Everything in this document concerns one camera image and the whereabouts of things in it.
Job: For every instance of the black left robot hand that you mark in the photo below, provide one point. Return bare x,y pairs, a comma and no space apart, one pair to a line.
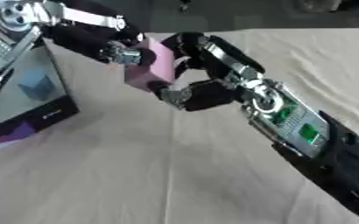
80,43

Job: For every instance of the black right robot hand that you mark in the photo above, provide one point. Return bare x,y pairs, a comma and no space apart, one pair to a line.
213,87

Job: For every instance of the pink block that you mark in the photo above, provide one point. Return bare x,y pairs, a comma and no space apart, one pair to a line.
149,67

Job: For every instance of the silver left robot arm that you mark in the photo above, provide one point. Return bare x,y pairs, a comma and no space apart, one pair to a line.
11,32

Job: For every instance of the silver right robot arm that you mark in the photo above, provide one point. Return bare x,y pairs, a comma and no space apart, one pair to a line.
310,140

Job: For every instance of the black box with white inside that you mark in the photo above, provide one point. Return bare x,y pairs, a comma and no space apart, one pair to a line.
27,93

